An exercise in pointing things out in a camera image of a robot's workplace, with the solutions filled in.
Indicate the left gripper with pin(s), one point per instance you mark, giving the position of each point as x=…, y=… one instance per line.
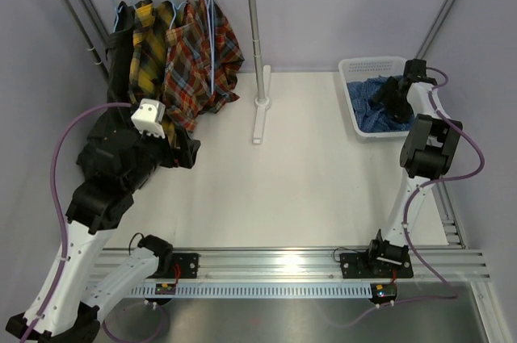
x=188, y=148

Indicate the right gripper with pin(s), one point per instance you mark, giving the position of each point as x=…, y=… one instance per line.
x=399, y=114

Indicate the blue checked shirt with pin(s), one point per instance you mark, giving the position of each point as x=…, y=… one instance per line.
x=373, y=119

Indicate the red plaid shirt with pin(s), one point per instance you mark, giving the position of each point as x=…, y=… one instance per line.
x=186, y=85

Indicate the blue hanger of red shirt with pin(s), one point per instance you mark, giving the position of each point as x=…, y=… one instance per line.
x=177, y=11

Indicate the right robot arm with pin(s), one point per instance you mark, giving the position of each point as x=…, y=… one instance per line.
x=426, y=156

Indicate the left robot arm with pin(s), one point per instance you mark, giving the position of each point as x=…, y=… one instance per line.
x=65, y=310

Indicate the black shirt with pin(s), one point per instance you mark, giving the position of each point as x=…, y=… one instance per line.
x=119, y=49

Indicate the yellow plaid shirt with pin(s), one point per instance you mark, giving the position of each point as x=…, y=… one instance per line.
x=147, y=67

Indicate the blue hanger of black shirt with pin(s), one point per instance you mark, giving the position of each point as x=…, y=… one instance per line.
x=117, y=9

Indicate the white plastic basket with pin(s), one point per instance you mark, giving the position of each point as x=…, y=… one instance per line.
x=361, y=69

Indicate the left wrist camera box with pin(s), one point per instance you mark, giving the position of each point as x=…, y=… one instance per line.
x=147, y=118

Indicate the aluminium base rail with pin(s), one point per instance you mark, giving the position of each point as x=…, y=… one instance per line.
x=319, y=264

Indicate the white slotted cable duct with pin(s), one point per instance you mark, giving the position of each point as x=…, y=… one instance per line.
x=251, y=290

